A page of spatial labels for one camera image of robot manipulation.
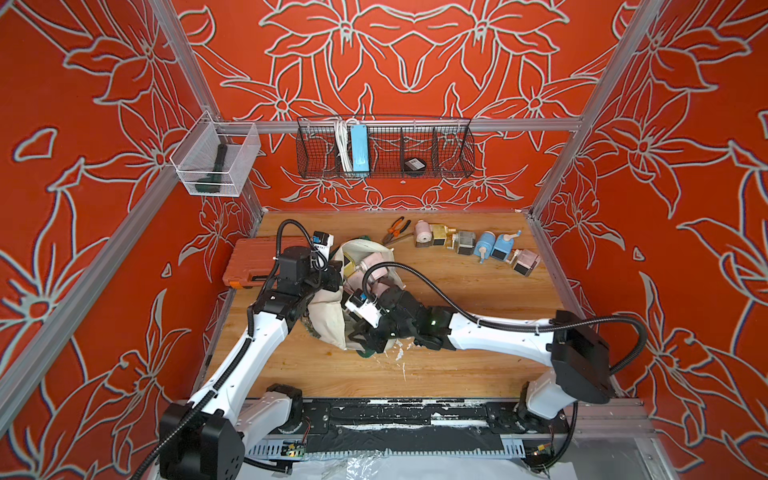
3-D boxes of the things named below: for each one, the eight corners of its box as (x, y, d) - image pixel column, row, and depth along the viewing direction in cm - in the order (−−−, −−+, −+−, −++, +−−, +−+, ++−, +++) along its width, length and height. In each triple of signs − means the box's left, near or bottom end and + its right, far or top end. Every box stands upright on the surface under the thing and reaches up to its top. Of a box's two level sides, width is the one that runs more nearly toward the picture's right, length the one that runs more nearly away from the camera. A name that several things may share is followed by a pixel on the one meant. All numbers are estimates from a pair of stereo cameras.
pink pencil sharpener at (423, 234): (415, 248, 110) (417, 237, 105) (414, 231, 115) (415, 219, 110) (430, 248, 110) (432, 236, 105) (427, 231, 115) (430, 219, 110)
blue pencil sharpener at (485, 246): (472, 261, 106) (477, 248, 100) (476, 241, 112) (480, 228, 106) (488, 265, 105) (494, 253, 99) (490, 244, 111) (496, 232, 105)
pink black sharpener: (505, 267, 104) (510, 258, 100) (514, 254, 108) (519, 245, 104) (526, 278, 101) (532, 270, 97) (534, 264, 105) (540, 256, 101)
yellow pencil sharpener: (430, 246, 111) (431, 238, 107) (431, 230, 116) (432, 222, 112) (454, 249, 110) (456, 241, 106) (454, 233, 115) (456, 225, 111)
